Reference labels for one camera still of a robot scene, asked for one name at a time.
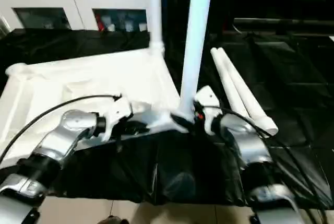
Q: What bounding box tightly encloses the white plastic table leg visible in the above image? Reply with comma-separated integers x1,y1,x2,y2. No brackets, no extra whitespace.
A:
210,47,254,116
216,47,279,136
178,0,215,121
147,0,165,55

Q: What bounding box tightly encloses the white plastic table top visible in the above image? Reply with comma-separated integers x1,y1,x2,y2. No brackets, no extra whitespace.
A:
0,48,191,169

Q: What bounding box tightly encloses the black mat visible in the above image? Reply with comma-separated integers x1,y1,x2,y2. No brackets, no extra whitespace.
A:
0,24,334,208

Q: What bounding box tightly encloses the long dark bar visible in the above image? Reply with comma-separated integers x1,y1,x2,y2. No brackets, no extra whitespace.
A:
233,17,334,28

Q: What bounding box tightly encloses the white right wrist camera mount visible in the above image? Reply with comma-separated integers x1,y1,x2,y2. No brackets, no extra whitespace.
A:
195,85,222,135

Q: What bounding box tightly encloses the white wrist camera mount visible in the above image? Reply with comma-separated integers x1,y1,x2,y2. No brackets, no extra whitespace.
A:
103,96,134,143
195,85,222,135

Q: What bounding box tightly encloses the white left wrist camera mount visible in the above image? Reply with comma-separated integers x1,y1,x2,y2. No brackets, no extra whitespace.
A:
103,96,134,143

